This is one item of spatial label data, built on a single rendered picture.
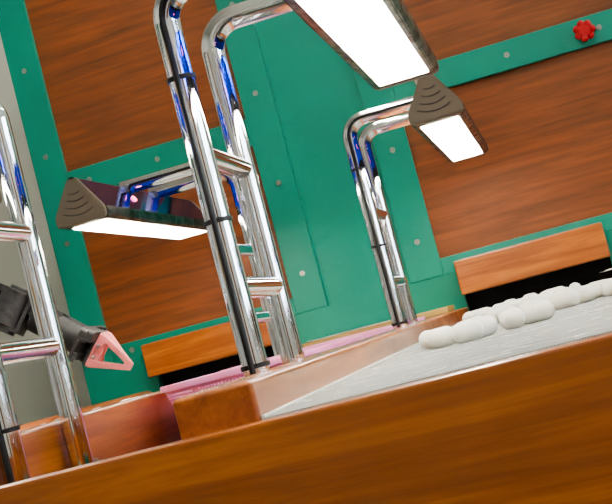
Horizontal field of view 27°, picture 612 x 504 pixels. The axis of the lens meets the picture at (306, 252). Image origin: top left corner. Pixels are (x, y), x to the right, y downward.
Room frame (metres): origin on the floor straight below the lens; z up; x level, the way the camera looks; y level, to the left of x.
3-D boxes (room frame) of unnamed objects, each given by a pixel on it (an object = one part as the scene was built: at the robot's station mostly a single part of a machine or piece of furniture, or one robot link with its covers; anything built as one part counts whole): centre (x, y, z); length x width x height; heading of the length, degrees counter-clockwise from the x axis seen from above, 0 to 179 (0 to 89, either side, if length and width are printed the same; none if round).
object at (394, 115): (2.10, -0.21, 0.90); 0.20 x 0.19 x 0.45; 169
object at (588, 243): (2.51, -0.43, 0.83); 0.30 x 0.06 x 0.07; 79
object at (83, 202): (2.20, 0.26, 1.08); 0.62 x 0.08 x 0.07; 169
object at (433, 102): (2.09, -0.29, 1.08); 0.62 x 0.08 x 0.07; 169
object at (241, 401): (1.69, -0.09, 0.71); 1.81 x 0.06 x 0.11; 169
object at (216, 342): (2.64, 0.24, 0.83); 0.30 x 0.06 x 0.07; 79
